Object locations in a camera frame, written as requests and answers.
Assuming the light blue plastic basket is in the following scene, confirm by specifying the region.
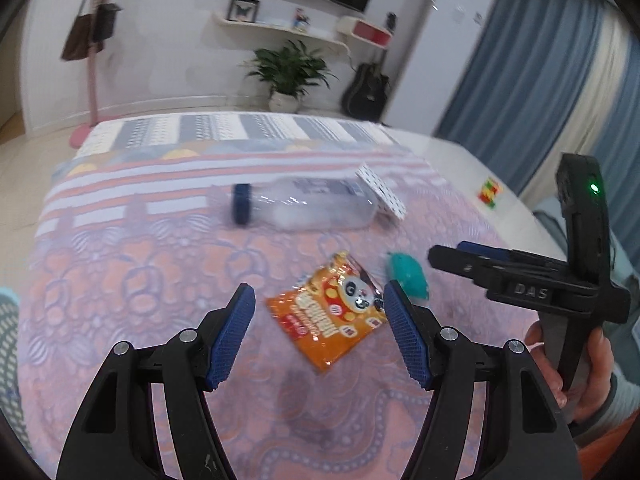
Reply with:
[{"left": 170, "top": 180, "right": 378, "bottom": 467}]
[{"left": 0, "top": 287, "right": 32, "bottom": 456}]

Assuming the black acoustic guitar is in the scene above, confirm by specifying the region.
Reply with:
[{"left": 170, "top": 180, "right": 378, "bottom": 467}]
[{"left": 341, "top": 12, "right": 399, "bottom": 121}]

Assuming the white refrigerator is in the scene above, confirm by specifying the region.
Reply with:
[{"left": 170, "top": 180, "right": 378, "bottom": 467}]
[{"left": 385, "top": 0, "right": 500, "bottom": 136}]

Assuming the red and white cabinet box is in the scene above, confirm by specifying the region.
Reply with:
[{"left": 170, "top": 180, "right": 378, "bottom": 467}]
[{"left": 337, "top": 16, "right": 392, "bottom": 49}]

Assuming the brown handbag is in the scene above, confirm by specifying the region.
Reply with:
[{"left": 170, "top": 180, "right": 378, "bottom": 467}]
[{"left": 61, "top": 0, "right": 98, "bottom": 62}]

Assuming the person's right hand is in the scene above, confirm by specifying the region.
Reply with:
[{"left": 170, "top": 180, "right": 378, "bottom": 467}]
[{"left": 525, "top": 320, "right": 617, "bottom": 426}]

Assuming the clear bottle with blue cap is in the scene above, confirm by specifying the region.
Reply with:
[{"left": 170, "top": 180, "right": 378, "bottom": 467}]
[{"left": 207, "top": 177, "right": 378, "bottom": 232}]

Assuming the white dotted card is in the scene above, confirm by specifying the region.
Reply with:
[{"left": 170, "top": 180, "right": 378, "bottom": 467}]
[{"left": 356, "top": 162, "right": 406, "bottom": 221}]

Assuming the colourful puzzle cube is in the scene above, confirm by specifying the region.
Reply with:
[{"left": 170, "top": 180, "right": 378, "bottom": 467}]
[{"left": 477, "top": 176, "right": 502, "bottom": 211}]

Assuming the orange snack packet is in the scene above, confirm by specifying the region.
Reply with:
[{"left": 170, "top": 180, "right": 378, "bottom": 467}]
[{"left": 265, "top": 251, "right": 387, "bottom": 373}]

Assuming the patterned pink tablecloth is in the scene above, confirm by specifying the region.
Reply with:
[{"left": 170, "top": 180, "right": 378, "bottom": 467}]
[{"left": 27, "top": 112, "right": 506, "bottom": 480}]

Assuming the blue and beige curtain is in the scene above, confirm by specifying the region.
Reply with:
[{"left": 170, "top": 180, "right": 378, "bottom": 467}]
[{"left": 435, "top": 0, "right": 640, "bottom": 221}]

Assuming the person's right forearm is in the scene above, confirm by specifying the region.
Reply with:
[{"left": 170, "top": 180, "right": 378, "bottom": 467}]
[{"left": 567, "top": 374, "right": 640, "bottom": 451}]

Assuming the small teal plastic piece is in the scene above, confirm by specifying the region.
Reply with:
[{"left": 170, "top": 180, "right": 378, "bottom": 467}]
[{"left": 384, "top": 252, "right": 431, "bottom": 302}]

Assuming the curved white wall shelf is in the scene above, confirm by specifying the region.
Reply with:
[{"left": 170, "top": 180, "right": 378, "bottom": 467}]
[{"left": 212, "top": 12, "right": 351, "bottom": 56}]

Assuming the pink coat rack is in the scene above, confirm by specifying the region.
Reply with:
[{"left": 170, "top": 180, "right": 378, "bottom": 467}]
[{"left": 70, "top": 0, "right": 119, "bottom": 149}]

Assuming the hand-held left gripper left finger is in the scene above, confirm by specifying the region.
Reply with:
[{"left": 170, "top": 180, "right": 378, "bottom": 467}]
[{"left": 56, "top": 282, "right": 256, "bottom": 480}]

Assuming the black handbag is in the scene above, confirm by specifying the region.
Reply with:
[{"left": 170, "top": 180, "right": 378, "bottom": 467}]
[{"left": 92, "top": 2, "right": 122, "bottom": 44}]

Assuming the person's orange garment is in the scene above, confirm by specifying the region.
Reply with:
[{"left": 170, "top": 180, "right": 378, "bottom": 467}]
[{"left": 575, "top": 420, "right": 640, "bottom": 480}]

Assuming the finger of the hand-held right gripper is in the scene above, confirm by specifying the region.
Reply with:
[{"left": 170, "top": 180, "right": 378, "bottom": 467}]
[
  {"left": 427, "top": 245, "right": 506, "bottom": 286},
  {"left": 456, "top": 241, "right": 571, "bottom": 273}
]

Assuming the green potted plant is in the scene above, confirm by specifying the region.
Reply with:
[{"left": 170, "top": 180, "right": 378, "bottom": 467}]
[{"left": 244, "top": 40, "right": 337, "bottom": 114}]

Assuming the black butterfly frame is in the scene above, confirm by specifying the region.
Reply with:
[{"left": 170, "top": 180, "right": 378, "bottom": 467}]
[{"left": 227, "top": 0, "right": 261, "bottom": 23}]

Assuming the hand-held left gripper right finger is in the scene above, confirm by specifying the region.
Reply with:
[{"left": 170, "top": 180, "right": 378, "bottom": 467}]
[{"left": 382, "top": 280, "right": 583, "bottom": 480}]

